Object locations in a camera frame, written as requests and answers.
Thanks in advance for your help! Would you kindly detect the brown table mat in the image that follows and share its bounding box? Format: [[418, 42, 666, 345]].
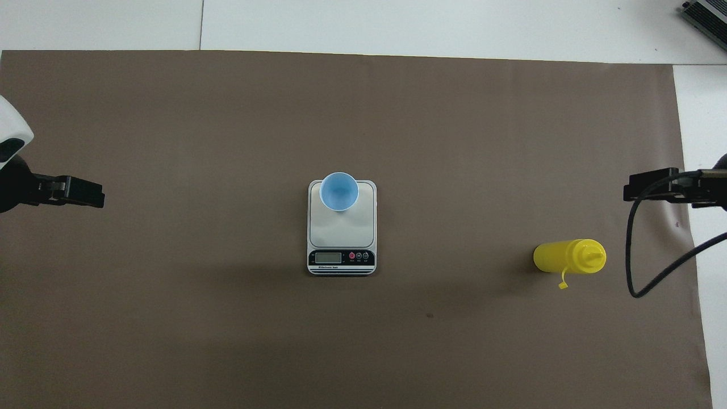
[[0, 50, 713, 409]]

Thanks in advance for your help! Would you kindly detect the silver ribbed metal device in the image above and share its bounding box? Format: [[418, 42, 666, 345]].
[[680, 0, 727, 53]]

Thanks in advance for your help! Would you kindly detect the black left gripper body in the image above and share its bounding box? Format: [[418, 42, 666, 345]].
[[0, 155, 40, 214]]

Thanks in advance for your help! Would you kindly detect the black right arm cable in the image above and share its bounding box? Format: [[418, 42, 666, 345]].
[[625, 169, 727, 299]]

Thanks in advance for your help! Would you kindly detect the light blue plastic cup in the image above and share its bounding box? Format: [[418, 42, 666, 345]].
[[319, 172, 359, 213]]

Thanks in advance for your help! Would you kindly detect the silver digital kitchen scale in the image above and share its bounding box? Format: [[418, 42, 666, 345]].
[[307, 180, 377, 277]]

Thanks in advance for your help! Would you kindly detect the yellow squeeze bottle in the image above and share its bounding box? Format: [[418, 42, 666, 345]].
[[533, 239, 607, 290]]

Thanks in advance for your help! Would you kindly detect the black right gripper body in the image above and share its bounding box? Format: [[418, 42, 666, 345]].
[[690, 153, 727, 211]]

